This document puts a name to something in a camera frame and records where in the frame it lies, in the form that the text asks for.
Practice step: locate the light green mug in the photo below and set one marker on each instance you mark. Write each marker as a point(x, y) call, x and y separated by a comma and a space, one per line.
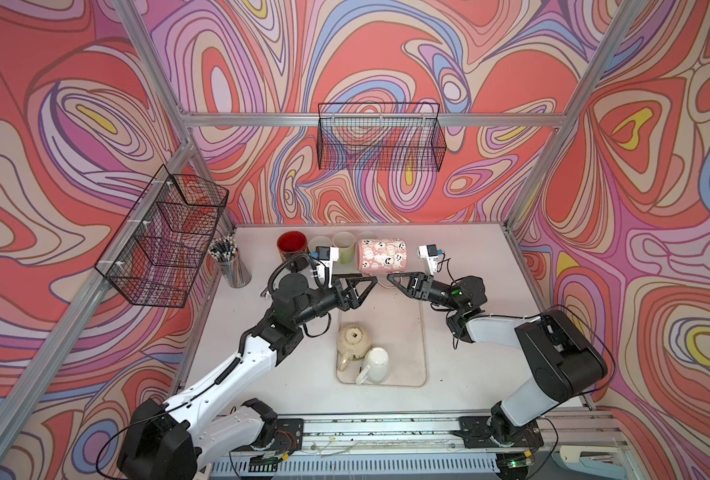
point(345, 242)

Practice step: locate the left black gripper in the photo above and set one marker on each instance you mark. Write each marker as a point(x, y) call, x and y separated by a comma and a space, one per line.
point(338, 296)

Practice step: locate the purple mug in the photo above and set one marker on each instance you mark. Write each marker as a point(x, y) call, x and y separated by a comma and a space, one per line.
point(318, 241)

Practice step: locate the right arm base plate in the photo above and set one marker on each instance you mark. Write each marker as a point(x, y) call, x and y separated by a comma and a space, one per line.
point(478, 432)

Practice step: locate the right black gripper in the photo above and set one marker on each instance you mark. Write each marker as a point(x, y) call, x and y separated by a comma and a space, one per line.
point(419, 284)

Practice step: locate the back black wire basket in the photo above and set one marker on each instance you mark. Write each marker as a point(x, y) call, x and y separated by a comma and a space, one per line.
point(380, 136)

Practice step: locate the left black wire basket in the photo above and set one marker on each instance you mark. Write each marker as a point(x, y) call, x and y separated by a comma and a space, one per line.
point(170, 228)

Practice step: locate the black mug red inside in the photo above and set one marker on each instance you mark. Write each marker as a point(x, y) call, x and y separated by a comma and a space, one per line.
point(291, 245)

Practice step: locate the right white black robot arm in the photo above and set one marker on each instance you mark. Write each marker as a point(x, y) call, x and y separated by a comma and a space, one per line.
point(563, 362)

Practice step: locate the white mug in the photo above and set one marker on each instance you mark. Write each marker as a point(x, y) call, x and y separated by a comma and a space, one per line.
point(375, 367)

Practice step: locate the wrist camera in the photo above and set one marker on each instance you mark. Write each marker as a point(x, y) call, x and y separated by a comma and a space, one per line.
point(323, 261)
point(432, 256)

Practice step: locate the light blue mug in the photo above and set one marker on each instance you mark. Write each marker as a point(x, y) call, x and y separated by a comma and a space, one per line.
point(367, 235)

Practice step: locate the black wire basket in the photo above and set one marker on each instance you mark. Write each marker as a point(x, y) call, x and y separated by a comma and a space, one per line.
point(170, 228)
point(380, 136)

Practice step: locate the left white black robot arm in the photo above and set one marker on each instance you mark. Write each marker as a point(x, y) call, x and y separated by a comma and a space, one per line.
point(178, 437)

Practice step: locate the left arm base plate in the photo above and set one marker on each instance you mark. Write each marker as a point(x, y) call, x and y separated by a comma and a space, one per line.
point(289, 433)

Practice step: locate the metal cup of pens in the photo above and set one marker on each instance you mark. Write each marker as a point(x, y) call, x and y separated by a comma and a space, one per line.
point(225, 252)

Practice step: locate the beige serving tray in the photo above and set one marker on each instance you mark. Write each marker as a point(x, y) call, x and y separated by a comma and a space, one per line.
point(396, 324)

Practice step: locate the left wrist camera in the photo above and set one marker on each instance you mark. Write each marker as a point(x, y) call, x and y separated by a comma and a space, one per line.
point(323, 261)

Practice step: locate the beige teapot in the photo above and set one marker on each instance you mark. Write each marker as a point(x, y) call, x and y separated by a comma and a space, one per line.
point(353, 344)

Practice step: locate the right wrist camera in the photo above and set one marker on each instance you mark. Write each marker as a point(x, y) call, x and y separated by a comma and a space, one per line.
point(432, 256)

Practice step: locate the pink mug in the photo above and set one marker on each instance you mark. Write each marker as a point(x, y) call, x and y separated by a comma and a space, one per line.
point(381, 256)

